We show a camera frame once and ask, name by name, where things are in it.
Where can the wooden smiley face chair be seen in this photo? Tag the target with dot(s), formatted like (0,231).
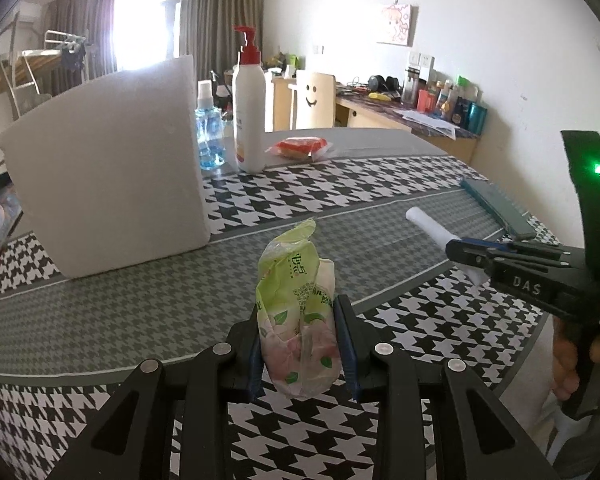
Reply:
(320,110)

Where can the green box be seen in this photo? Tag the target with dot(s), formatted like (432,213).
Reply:
(292,59)

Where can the white papers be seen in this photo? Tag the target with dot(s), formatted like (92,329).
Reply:
(427,121)

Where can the brown curtain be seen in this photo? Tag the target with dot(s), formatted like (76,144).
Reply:
(80,15)
(220,5)

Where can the glass balcony door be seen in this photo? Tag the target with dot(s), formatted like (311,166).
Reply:
(150,15)

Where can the small yellow item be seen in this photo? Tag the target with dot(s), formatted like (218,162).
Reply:
(380,96)

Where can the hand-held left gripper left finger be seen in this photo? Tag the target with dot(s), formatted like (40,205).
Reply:
(252,360)

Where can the green tissue pack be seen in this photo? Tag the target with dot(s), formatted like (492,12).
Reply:
(290,320)

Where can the houndstooth tablecloth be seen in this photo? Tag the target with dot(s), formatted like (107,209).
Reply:
(380,200)

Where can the row of toiletry bottles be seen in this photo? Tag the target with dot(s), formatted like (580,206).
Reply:
(460,107)

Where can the white air conditioner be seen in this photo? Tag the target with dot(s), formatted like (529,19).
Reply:
(32,12)

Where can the black headphones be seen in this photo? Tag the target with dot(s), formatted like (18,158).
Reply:
(382,83)

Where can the dark hanging clothes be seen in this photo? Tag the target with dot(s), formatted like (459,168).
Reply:
(72,57)

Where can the person's right hand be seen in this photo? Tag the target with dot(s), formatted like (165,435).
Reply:
(565,360)

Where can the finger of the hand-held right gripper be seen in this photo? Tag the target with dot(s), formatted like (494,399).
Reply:
(480,249)
(525,263)

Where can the cartoon wall picture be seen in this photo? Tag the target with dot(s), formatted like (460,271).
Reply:
(395,25)

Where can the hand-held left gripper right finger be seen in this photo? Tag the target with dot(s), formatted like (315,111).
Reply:
(347,360)

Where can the blue spray bottle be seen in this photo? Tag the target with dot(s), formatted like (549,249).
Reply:
(210,145)

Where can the white paper tube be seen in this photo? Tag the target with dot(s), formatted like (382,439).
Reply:
(430,227)

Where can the white wall switch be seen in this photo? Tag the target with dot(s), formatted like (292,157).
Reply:
(420,60)

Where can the white foam box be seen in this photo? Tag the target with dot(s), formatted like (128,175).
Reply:
(105,160)

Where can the clear drinking bottle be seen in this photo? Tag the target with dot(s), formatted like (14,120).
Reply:
(412,87)

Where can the dark green flat case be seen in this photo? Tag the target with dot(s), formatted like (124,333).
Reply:
(500,207)

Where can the red snack packet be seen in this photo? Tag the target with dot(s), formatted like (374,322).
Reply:
(297,146)

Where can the white pump lotion bottle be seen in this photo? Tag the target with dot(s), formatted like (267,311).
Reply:
(250,120)

